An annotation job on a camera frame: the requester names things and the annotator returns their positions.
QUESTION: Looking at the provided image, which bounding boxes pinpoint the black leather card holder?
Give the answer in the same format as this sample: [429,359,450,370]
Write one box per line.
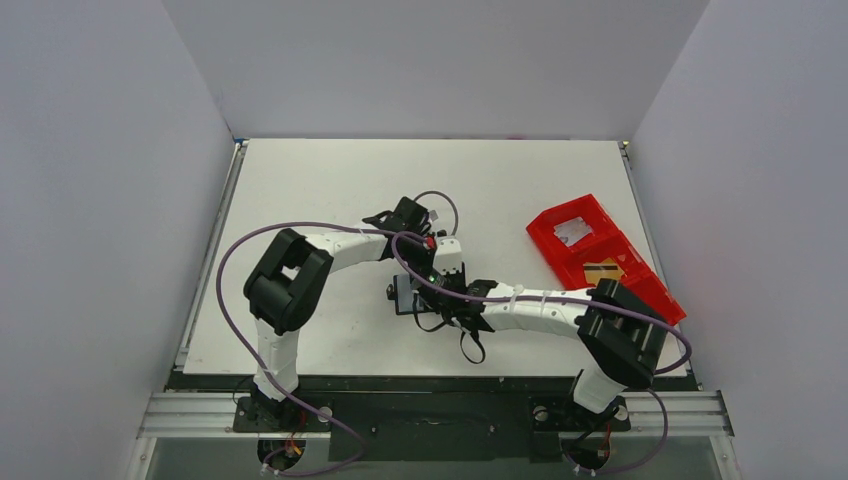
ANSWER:
[385,274,432,316]

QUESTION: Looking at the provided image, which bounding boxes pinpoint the gold striped credit card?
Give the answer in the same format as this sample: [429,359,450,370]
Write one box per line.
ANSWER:
[583,259,624,285]

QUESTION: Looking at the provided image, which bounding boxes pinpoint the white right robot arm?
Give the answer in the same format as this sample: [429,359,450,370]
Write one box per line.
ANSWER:
[411,271,669,427]

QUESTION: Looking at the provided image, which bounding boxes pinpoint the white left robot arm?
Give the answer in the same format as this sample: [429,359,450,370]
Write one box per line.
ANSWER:
[243,197,431,430]

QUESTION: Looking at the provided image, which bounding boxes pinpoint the silver card in bin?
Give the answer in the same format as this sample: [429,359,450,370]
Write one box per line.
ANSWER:
[554,217,593,247]

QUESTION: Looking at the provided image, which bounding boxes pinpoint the red plastic bin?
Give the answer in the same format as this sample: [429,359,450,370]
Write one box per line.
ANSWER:
[526,194,686,325]

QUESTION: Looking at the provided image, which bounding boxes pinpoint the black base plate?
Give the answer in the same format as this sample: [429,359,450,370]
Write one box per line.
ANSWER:
[140,376,698,465]

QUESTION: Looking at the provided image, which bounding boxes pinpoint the aluminium frame rail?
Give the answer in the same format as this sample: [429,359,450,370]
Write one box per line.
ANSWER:
[137,391,733,440]

